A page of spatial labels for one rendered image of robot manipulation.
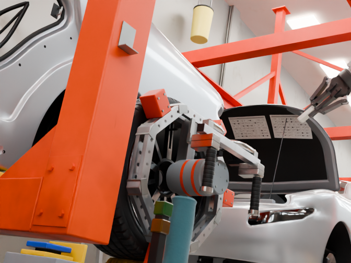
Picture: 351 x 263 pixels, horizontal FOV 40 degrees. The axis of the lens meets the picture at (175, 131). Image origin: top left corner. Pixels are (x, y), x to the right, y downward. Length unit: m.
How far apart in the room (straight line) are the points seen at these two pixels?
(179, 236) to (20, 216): 0.52
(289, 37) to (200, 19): 3.56
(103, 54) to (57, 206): 0.47
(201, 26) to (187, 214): 7.39
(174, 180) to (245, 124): 3.62
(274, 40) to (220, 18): 4.85
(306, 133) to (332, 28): 1.15
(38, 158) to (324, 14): 9.87
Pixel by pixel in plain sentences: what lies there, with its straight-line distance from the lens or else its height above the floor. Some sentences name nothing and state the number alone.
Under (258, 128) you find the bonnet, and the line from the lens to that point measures 5.36.
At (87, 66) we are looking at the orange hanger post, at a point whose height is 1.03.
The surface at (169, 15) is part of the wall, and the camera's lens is 8.91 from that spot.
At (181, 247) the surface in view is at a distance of 1.65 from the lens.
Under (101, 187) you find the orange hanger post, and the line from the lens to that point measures 1.39.
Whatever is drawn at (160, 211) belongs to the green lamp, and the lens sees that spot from 1.36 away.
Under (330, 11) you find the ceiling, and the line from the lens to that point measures 10.98.
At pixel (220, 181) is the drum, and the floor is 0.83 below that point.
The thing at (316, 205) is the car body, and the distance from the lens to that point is 4.54.
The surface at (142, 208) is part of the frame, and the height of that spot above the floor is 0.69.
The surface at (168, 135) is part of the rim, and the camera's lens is 1.96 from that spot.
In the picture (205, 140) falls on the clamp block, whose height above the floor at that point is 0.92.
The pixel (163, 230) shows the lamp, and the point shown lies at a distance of 1.36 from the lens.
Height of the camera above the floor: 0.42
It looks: 18 degrees up
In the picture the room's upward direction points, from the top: 9 degrees clockwise
